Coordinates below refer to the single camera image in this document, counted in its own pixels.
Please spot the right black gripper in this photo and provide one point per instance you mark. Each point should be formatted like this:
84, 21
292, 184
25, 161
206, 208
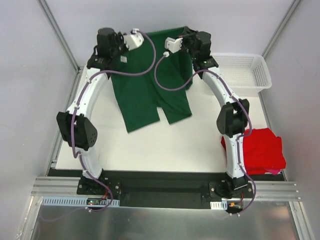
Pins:
186, 39

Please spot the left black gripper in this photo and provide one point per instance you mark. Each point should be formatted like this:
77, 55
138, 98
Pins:
120, 40

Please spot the white plastic basket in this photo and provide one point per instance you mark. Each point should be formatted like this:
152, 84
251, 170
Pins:
246, 74

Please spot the green t shirt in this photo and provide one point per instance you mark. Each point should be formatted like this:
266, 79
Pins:
139, 97

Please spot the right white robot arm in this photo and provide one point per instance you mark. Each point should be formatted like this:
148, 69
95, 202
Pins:
233, 117

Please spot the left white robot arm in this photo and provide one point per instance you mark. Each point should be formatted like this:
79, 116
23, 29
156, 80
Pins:
75, 124

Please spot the red folded t shirt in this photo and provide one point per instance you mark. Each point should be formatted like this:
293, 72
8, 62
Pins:
259, 150

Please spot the pink folded t shirt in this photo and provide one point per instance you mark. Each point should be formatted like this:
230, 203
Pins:
273, 171

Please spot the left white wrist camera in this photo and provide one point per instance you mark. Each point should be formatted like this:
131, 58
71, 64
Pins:
133, 40

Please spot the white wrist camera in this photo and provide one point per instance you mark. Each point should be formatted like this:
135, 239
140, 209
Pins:
133, 40
173, 45

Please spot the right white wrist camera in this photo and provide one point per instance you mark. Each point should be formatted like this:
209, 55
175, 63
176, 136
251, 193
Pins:
173, 45

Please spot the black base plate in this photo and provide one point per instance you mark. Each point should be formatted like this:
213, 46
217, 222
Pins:
156, 200

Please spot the aluminium frame rail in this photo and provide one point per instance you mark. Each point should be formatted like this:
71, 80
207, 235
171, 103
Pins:
286, 191

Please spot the right white cable duct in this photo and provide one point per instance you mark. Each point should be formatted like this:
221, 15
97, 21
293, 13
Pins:
219, 205

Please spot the white cable duct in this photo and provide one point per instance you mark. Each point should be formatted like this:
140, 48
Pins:
219, 205
65, 201

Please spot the left white cable duct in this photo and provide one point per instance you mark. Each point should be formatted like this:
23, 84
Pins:
65, 201

